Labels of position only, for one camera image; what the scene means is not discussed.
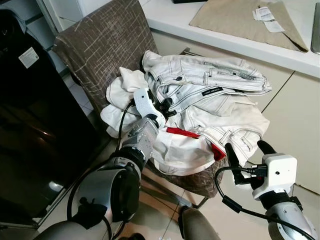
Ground white stitched denim garment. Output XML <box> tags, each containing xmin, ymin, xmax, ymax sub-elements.
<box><xmin>176</xmin><ymin>92</ymin><xmax>271</xmax><ymax>167</ymax></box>

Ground grey robot right leg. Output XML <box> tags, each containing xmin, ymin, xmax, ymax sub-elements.
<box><xmin>179</xmin><ymin>206</ymin><xmax>222</xmax><ymax>240</ymax></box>

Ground white garment with red trim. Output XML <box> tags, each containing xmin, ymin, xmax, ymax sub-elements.
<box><xmin>150</xmin><ymin>126</ymin><xmax>227</xmax><ymax>177</ymax></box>

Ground chair with brown patterned cover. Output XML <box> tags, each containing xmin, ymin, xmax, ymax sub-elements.
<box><xmin>52</xmin><ymin>0</ymin><xmax>227</xmax><ymax>211</ymax></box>

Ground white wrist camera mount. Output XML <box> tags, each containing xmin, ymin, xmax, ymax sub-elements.
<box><xmin>263</xmin><ymin>153</ymin><xmax>299</xmax><ymax>195</ymax></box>
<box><xmin>132</xmin><ymin>87</ymin><xmax>167</xmax><ymax>129</ymax></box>

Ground stainless steel sink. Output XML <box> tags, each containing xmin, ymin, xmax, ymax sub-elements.
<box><xmin>310</xmin><ymin>2</ymin><xmax>320</xmax><ymax>55</ymax></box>

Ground white jeans with black label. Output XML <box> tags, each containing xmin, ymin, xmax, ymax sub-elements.
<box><xmin>141</xmin><ymin>50</ymin><xmax>273</xmax><ymax>114</ymax></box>

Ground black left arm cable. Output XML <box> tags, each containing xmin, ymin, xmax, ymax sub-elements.
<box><xmin>116</xmin><ymin>99</ymin><xmax>140</xmax><ymax>154</ymax></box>

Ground grey robot left leg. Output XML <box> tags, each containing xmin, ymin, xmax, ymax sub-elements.
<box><xmin>34</xmin><ymin>219</ymin><xmax>113</xmax><ymax>240</ymax></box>

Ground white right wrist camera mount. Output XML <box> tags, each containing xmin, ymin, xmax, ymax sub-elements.
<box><xmin>263</xmin><ymin>153</ymin><xmax>299</xmax><ymax>195</ymax></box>

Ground white appliance label sticker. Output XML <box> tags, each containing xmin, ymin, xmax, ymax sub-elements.
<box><xmin>18</xmin><ymin>47</ymin><xmax>40</xmax><ymax>70</ymax></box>

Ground grey robot leg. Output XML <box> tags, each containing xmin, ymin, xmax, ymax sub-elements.
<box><xmin>34</xmin><ymin>219</ymin><xmax>113</xmax><ymax>240</ymax></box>
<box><xmin>179</xmin><ymin>206</ymin><xmax>222</xmax><ymax>240</ymax></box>

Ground white paper receipt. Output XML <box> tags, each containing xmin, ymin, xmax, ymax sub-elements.
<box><xmin>252</xmin><ymin>6</ymin><xmax>286</xmax><ymax>34</ymax></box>

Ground plain white shirt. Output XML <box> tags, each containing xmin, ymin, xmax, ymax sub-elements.
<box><xmin>100</xmin><ymin>67</ymin><xmax>152</xmax><ymax>139</ymax></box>

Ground beige cloth mat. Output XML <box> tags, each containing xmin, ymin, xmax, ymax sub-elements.
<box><xmin>189</xmin><ymin>0</ymin><xmax>310</xmax><ymax>54</ymax></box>

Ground black glossy appliance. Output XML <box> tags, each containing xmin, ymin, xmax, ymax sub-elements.
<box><xmin>0</xmin><ymin>7</ymin><xmax>120</xmax><ymax>232</ymax></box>

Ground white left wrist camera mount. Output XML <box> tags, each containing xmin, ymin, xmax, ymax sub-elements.
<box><xmin>132</xmin><ymin>87</ymin><xmax>167</xmax><ymax>129</ymax></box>

